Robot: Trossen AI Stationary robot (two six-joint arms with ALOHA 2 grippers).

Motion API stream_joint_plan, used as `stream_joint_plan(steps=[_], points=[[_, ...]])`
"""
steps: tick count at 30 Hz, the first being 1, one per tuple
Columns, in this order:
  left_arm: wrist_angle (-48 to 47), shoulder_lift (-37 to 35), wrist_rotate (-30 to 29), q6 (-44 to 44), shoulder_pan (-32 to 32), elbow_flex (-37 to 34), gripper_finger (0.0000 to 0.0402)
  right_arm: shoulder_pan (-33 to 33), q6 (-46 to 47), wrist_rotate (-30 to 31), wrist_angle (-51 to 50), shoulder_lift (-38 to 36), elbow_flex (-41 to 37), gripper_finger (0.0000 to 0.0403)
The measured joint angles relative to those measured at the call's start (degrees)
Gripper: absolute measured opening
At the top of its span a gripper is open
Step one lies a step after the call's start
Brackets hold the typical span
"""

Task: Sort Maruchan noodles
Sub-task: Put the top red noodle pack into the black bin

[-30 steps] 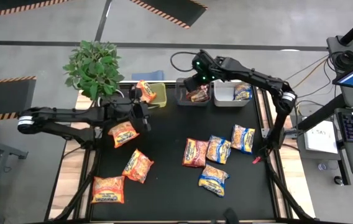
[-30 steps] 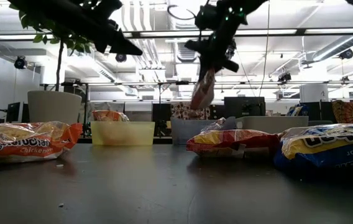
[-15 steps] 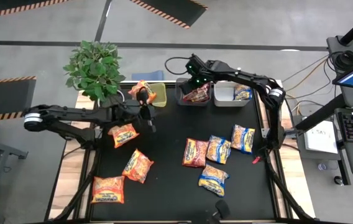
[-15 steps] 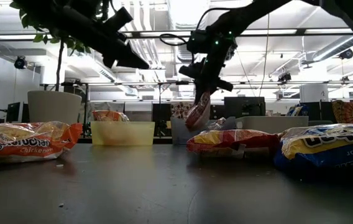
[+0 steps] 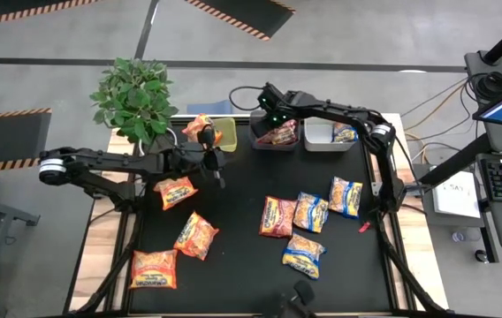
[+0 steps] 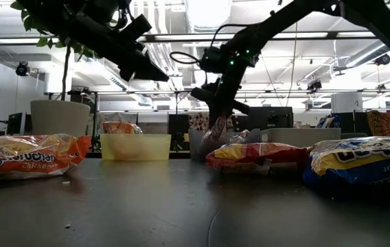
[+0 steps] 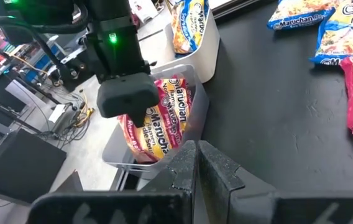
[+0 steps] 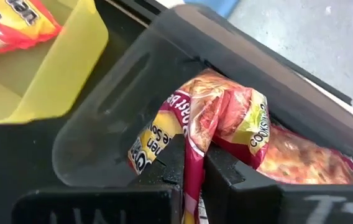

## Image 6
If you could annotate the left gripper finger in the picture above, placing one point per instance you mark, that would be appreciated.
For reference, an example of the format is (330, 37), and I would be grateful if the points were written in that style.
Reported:
(148, 70)

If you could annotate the blue Maruchan noodle pack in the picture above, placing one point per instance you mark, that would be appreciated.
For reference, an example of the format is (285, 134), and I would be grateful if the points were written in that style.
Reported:
(329, 122)
(359, 164)

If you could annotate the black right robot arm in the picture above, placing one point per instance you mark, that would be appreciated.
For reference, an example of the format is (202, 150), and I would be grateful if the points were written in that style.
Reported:
(277, 22)

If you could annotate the patterned fabric panel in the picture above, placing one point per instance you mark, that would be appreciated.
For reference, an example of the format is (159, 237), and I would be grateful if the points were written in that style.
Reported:
(198, 123)

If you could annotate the grey translucent plastic bin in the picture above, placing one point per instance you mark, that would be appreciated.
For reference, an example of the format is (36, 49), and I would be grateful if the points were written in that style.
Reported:
(196, 145)

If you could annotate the white plastic bin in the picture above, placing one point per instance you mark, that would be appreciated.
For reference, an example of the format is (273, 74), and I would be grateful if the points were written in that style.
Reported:
(298, 136)

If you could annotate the yellow plastic bin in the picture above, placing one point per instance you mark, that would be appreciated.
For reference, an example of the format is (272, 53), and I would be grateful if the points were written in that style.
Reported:
(136, 147)

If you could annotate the black ceiling spotlight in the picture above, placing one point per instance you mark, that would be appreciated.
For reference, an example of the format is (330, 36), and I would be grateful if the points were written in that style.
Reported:
(382, 59)
(314, 85)
(22, 68)

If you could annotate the white plant pot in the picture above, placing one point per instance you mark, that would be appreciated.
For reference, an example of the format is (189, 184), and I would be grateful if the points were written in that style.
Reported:
(59, 118)

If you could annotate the black table mat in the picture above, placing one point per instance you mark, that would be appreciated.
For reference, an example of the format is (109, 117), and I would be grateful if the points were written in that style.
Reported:
(181, 212)

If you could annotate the green leafy plant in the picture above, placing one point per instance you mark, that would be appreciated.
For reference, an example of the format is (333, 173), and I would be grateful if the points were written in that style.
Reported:
(27, 23)

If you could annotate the orange mandala tapestry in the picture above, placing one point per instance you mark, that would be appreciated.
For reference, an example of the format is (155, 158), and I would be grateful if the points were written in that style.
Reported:
(384, 123)

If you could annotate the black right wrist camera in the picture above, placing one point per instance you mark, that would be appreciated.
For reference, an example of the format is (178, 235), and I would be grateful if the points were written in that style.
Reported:
(212, 60)

